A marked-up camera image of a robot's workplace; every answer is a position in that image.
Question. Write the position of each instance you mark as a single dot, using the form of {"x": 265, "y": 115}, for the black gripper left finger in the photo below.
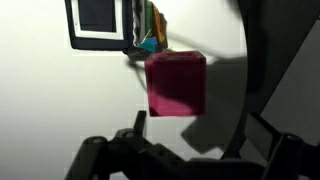
{"x": 128, "y": 152}

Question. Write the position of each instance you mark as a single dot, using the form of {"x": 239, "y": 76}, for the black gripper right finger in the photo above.
{"x": 291, "y": 158}

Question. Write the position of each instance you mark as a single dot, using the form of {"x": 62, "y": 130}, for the pink cube block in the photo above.
{"x": 176, "y": 83}

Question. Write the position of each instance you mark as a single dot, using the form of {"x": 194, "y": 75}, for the orange green toy block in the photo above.
{"x": 154, "y": 31}

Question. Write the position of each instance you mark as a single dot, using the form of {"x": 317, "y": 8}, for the white round table plate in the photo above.
{"x": 52, "y": 97}

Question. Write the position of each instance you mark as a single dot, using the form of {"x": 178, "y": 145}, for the black white soft cube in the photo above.
{"x": 104, "y": 25}

